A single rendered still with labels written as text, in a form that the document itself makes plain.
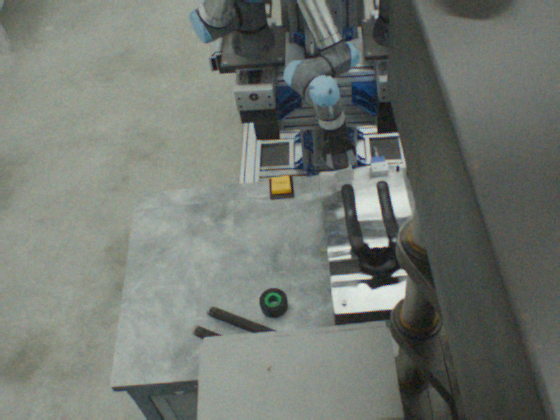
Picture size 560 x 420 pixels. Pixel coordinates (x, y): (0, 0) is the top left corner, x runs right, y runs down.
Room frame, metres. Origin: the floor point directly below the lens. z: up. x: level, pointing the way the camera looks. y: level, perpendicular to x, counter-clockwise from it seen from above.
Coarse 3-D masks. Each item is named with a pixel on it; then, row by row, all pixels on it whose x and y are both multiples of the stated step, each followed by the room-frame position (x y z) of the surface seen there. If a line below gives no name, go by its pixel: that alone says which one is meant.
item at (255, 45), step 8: (240, 32) 1.83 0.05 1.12; (248, 32) 1.82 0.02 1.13; (256, 32) 1.82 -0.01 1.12; (264, 32) 1.83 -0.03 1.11; (272, 32) 1.88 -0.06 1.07; (232, 40) 1.87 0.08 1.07; (240, 40) 1.83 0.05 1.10; (248, 40) 1.81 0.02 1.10; (256, 40) 1.81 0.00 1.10; (264, 40) 1.83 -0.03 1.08; (272, 40) 1.84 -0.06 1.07; (240, 48) 1.83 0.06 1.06; (248, 48) 1.81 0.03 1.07; (256, 48) 1.80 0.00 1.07; (264, 48) 1.81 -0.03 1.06; (272, 48) 1.83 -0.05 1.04; (248, 56) 1.80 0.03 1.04; (256, 56) 1.80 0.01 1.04
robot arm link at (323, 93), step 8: (320, 80) 1.31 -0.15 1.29; (328, 80) 1.30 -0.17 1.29; (312, 88) 1.29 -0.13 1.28; (320, 88) 1.28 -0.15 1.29; (328, 88) 1.27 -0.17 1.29; (336, 88) 1.28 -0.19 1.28; (312, 96) 1.28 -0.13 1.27; (320, 96) 1.26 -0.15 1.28; (328, 96) 1.26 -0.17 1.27; (336, 96) 1.27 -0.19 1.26; (312, 104) 1.30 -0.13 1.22; (320, 104) 1.27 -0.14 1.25; (328, 104) 1.26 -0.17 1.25; (336, 104) 1.27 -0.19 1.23; (320, 112) 1.27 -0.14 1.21; (328, 112) 1.27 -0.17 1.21; (336, 112) 1.27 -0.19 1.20; (328, 120) 1.27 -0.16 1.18
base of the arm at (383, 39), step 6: (378, 12) 1.82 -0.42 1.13; (378, 18) 1.81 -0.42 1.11; (384, 18) 1.78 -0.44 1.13; (378, 24) 1.80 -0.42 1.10; (384, 24) 1.77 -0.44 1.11; (378, 30) 1.79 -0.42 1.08; (384, 30) 1.77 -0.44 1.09; (378, 36) 1.78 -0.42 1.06; (384, 36) 1.77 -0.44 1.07; (378, 42) 1.77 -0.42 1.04; (384, 42) 1.75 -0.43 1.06
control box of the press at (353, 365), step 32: (224, 352) 0.46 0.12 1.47; (256, 352) 0.46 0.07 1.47; (288, 352) 0.45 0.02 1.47; (320, 352) 0.44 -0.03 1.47; (352, 352) 0.43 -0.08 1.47; (384, 352) 0.42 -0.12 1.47; (224, 384) 0.41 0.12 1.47; (256, 384) 0.40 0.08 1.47; (288, 384) 0.40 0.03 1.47; (320, 384) 0.39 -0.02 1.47; (352, 384) 0.38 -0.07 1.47; (384, 384) 0.37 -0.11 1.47; (224, 416) 0.36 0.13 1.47; (256, 416) 0.35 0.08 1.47; (288, 416) 0.35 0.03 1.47; (320, 416) 0.34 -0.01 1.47; (352, 416) 0.33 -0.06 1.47; (384, 416) 0.33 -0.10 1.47
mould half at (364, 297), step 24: (360, 168) 1.34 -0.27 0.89; (336, 192) 1.26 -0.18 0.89; (360, 192) 1.25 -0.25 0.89; (336, 216) 1.17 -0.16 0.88; (360, 216) 1.16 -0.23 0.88; (408, 216) 1.13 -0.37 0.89; (336, 240) 1.05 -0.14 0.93; (384, 240) 1.02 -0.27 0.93; (336, 264) 0.98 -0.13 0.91; (336, 288) 0.93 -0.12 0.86; (360, 288) 0.92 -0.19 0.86; (384, 288) 0.91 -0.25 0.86; (336, 312) 0.86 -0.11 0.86; (360, 312) 0.85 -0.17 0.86; (384, 312) 0.84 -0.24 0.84
